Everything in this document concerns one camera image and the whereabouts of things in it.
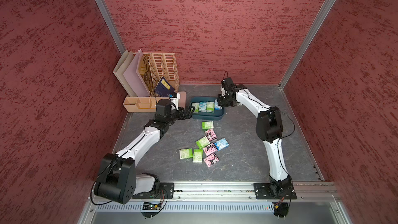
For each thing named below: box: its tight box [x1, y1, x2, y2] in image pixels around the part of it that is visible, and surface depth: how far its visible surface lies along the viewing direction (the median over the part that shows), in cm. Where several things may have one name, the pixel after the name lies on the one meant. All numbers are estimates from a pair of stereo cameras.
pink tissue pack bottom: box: [203, 152, 220, 168], surface depth 83 cm
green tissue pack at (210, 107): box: [206, 101, 215, 113], surface depth 105 cm
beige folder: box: [112, 49, 138, 98], surface depth 93 cm
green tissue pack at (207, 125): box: [201, 120, 215, 132], surface depth 97 cm
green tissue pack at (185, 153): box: [179, 148, 193, 160], surface depth 85 cm
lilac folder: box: [123, 49, 151, 97], surface depth 94 cm
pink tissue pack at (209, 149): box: [202, 142, 218, 157], surface depth 87 cm
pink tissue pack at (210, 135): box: [204, 128, 218, 142], surface depth 93 cm
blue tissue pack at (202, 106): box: [199, 101, 207, 112], surface depth 105 cm
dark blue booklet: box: [154, 76, 176, 98], surface depth 108 cm
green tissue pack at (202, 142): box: [195, 135, 211, 150], surface depth 89 cm
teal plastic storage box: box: [189, 95, 225, 121], surface depth 105 cm
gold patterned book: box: [137, 52, 154, 96], surface depth 104 cm
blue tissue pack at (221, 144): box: [213, 137, 230, 151], surface depth 89 cm
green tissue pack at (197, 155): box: [192, 148, 204, 163], surface depth 85 cm
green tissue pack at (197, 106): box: [190, 102, 200, 114], surface depth 106 cm
